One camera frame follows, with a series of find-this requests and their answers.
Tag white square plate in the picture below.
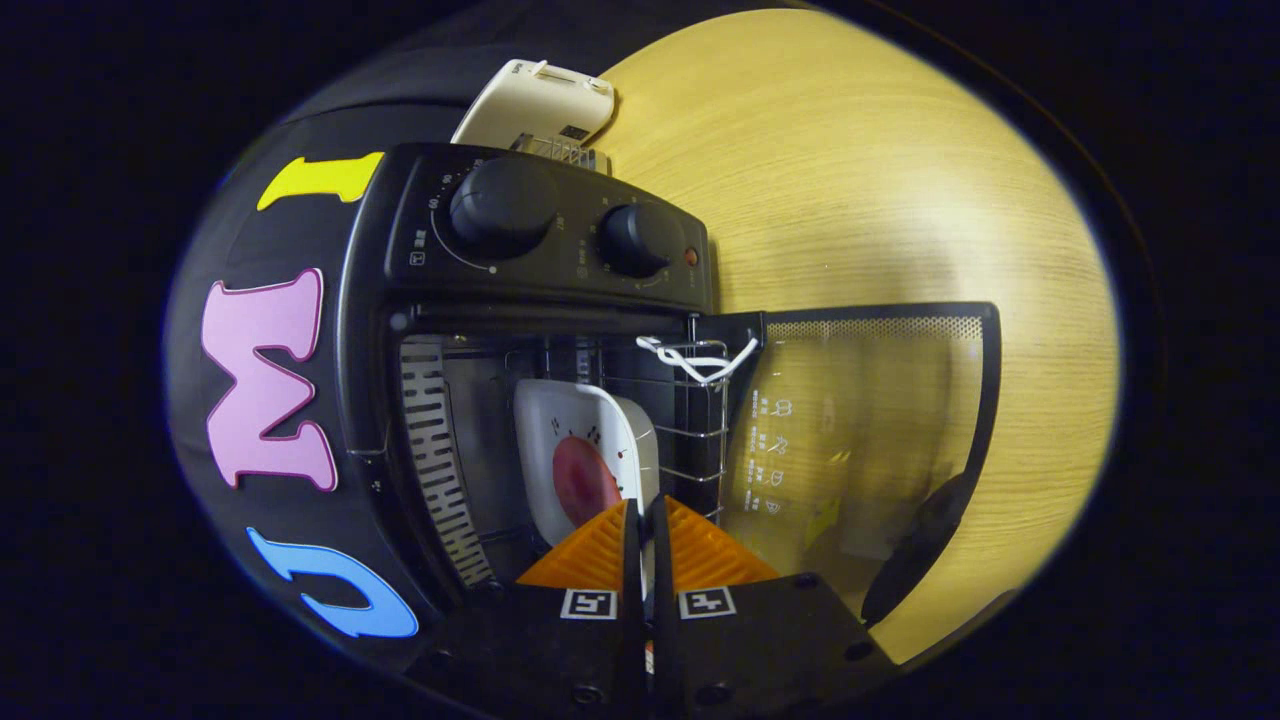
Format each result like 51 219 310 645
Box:
513 378 661 601

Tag black toaster oven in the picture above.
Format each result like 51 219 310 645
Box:
338 142 1003 631

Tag metal wire utensil holder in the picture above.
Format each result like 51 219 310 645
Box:
510 133 611 176

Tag white cord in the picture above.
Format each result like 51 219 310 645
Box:
636 335 761 387

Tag pink meat slice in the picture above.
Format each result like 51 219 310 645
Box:
552 435 623 529

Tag white bread toaster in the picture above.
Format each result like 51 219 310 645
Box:
450 58 616 151

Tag black backdrop cloth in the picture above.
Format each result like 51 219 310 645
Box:
163 0 701 691

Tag wire oven rack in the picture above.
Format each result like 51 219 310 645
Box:
505 340 731 526

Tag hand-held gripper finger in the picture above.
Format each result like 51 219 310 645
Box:
400 497 646 720
648 495 901 720

